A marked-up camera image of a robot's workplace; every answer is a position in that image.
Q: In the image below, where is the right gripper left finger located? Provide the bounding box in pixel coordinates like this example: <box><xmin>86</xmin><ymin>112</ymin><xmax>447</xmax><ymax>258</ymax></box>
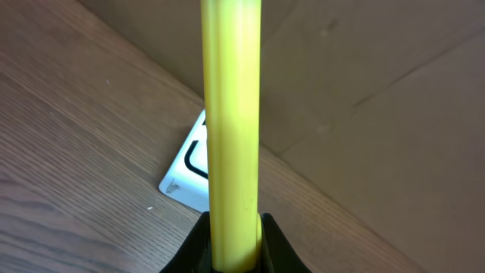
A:
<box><xmin>160</xmin><ymin>212</ymin><xmax>212</xmax><ymax>273</ymax></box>

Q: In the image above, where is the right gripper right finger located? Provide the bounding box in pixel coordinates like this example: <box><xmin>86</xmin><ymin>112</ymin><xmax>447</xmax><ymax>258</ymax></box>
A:
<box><xmin>260</xmin><ymin>213</ymin><xmax>311</xmax><ymax>273</ymax></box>

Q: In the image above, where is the yellow black item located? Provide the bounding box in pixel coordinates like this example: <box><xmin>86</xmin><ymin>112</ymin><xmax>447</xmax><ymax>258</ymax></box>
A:
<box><xmin>201</xmin><ymin>0</ymin><xmax>262</xmax><ymax>272</ymax></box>

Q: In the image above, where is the white barcode scanner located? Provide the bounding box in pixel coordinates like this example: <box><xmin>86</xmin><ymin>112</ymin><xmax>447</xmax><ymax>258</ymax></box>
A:
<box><xmin>159</xmin><ymin>110</ymin><xmax>209</xmax><ymax>212</ymax></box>

